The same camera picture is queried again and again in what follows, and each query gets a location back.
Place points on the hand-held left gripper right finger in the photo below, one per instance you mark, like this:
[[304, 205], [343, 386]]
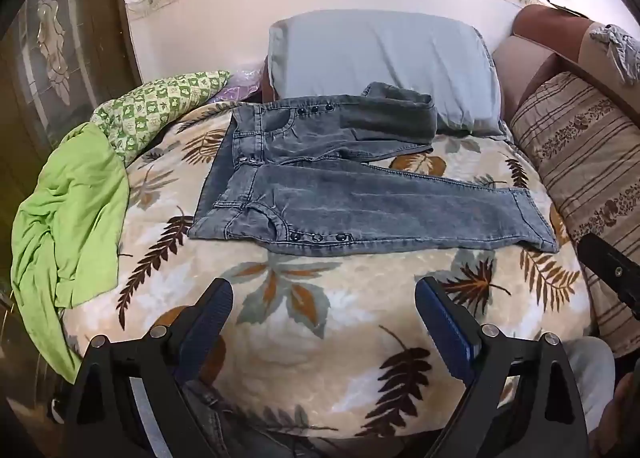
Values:
[[442, 323]]

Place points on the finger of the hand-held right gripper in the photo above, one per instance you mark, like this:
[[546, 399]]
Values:
[[612, 268]]

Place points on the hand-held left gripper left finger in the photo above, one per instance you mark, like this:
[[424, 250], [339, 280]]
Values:
[[207, 323]]

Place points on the grey-blue denim pants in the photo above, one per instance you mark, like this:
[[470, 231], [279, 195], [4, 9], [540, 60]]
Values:
[[360, 203]]

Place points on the person's right forearm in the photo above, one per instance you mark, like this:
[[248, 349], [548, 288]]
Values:
[[627, 408]]

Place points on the leaf print blanket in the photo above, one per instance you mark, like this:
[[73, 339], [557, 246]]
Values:
[[350, 338]]

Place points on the striped floral cushion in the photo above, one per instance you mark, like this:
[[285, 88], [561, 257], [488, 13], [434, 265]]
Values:
[[585, 173]]

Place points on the person's left leg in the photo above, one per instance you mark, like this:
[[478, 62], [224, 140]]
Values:
[[235, 423]]

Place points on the person's leg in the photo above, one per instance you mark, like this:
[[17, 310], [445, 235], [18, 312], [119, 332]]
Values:
[[235, 423], [592, 378]]

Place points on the person's right leg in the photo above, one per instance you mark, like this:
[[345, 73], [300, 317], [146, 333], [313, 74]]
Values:
[[592, 378]]

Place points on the lime green cloth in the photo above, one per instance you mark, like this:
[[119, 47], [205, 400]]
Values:
[[65, 238]]

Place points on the crumpled grey cloth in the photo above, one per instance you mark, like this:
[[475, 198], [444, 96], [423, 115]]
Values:
[[617, 46]]

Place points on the green patterned pillow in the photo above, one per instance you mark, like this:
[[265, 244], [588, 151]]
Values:
[[150, 106]]

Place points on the purple plastic bag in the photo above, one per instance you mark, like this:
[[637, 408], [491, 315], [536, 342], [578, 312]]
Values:
[[242, 83]]

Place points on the small black object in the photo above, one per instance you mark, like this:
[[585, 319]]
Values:
[[565, 7]]

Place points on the light blue pillow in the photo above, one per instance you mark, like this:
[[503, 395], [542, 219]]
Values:
[[380, 63]]

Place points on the wooden door with glass panel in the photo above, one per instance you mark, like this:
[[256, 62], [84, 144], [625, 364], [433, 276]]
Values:
[[55, 48]]

